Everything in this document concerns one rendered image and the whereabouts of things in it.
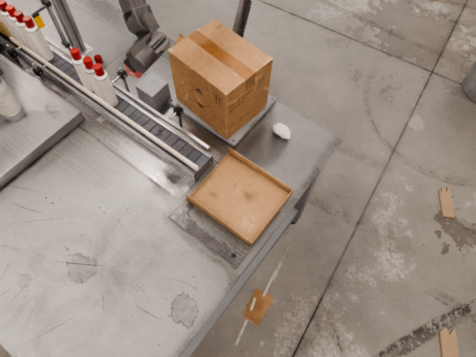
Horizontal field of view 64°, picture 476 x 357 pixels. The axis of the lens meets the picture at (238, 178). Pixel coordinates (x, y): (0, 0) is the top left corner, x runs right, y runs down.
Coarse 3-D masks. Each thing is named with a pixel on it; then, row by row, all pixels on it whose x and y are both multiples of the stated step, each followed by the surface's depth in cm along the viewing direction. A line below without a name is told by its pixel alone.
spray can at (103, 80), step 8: (96, 64) 138; (96, 72) 138; (104, 72) 140; (96, 80) 141; (104, 80) 141; (104, 88) 144; (112, 88) 147; (104, 96) 149; (112, 96) 150; (112, 104) 153
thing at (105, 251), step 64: (192, 128) 157; (256, 128) 157; (320, 128) 158; (0, 192) 141; (64, 192) 141; (128, 192) 142; (192, 192) 143; (0, 256) 129; (64, 256) 130; (128, 256) 130; (192, 256) 131; (0, 320) 120; (64, 320) 120; (128, 320) 121; (192, 320) 121
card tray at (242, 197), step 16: (224, 160) 149; (240, 160) 149; (208, 176) 146; (224, 176) 146; (240, 176) 146; (256, 176) 146; (272, 176) 142; (208, 192) 142; (224, 192) 143; (240, 192) 143; (256, 192) 143; (272, 192) 143; (288, 192) 143; (208, 208) 139; (224, 208) 139; (240, 208) 140; (256, 208) 140; (272, 208) 140; (224, 224) 134; (240, 224) 137; (256, 224) 137
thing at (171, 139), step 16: (0, 32) 174; (64, 64) 165; (64, 80) 161; (80, 80) 161; (112, 112) 153; (128, 112) 154; (144, 128) 150; (160, 128) 150; (176, 144) 147; (192, 160) 143; (208, 160) 144
